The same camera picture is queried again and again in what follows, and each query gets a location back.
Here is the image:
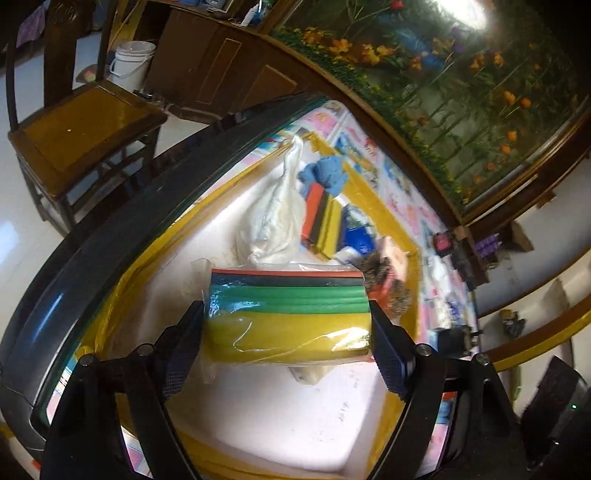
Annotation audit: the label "purple small items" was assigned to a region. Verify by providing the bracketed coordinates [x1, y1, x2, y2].
[473, 233, 502, 259]

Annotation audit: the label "black device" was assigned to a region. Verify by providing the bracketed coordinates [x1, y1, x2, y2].
[450, 226, 490, 289]

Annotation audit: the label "white plastic wrapper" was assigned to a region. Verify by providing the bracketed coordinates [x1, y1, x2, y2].
[427, 256, 452, 324]

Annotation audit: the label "striped sponge pack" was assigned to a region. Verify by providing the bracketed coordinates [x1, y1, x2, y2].
[300, 182, 347, 259]
[191, 261, 375, 385]

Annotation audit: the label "red and black box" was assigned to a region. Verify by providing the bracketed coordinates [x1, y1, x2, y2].
[433, 231, 458, 258]

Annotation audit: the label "white bottles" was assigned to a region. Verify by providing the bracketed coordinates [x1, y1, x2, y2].
[240, 0, 273, 26]

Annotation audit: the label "black cable bundle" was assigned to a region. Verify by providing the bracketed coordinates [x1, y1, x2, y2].
[501, 309, 527, 340]

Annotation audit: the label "cardboard piece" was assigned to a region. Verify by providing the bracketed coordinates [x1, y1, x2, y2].
[510, 222, 534, 252]

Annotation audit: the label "blue printed packet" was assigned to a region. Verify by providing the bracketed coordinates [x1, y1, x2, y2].
[337, 205, 379, 259]

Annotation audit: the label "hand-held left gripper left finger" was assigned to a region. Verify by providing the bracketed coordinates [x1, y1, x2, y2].
[41, 301, 206, 480]

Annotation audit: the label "metal kettle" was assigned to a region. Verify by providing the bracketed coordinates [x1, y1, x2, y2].
[135, 90, 167, 109]

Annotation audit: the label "blue cloth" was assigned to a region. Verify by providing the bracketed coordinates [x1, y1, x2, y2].
[298, 156, 349, 197]

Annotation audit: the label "wooden chair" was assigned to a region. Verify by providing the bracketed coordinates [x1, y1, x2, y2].
[4, 0, 169, 238]

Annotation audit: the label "white shelf with wooden trim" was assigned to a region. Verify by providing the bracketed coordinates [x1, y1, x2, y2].
[475, 106, 591, 416]

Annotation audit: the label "wooden cabinet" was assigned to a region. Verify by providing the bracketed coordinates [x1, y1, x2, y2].
[106, 0, 559, 289]

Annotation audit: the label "white plastic bag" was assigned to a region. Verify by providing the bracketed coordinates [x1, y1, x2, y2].
[235, 134, 308, 267]

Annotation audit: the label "dark clutter pile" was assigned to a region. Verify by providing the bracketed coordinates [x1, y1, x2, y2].
[431, 323, 483, 358]

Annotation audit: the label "brown heart-shaped scouring pad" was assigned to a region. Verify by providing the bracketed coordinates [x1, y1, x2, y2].
[358, 236, 416, 319]

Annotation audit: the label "flower wall poster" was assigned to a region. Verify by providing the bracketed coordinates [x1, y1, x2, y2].
[270, 0, 591, 208]

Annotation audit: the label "white foam box yellow tape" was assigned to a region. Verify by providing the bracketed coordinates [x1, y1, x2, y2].
[69, 131, 423, 480]

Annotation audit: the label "purple cloth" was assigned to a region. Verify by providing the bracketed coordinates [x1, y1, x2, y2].
[16, 4, 47, 47]

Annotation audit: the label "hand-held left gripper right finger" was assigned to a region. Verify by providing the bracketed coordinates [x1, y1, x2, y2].
[367, 299, 529, 480]

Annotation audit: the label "white plastic bucket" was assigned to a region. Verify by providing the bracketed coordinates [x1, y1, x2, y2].
[108, 41, 157, 93]

